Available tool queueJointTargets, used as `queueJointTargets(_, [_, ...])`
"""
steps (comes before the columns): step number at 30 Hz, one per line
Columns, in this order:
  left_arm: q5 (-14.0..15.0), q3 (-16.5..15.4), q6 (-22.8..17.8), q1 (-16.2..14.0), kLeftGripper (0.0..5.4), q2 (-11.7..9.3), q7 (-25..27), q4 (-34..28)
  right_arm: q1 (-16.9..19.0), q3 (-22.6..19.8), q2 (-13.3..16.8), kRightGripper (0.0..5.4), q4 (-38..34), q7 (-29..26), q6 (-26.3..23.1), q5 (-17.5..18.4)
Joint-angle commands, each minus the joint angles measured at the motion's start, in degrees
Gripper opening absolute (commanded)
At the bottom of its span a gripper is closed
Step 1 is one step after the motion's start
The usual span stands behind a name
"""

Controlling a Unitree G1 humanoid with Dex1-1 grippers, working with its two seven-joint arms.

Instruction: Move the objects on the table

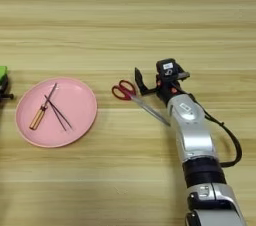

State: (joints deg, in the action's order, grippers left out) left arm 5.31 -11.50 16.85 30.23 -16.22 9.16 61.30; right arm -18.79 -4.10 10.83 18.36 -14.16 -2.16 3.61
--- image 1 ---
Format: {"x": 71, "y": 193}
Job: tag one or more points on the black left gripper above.
{"x": 6, "y": 97}

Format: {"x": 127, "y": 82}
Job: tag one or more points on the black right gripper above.
{"x": 166, "y": 91}

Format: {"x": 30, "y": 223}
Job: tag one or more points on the green rectangular block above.
{"x": 2, "y": 71}

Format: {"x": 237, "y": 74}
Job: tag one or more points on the pink round plate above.
{"x": 80, "y": 110}

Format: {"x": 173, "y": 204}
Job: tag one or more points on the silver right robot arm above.
{"x": 195, "y": 136}

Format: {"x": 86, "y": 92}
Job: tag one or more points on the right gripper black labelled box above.
{"x": 167, "y": 68}

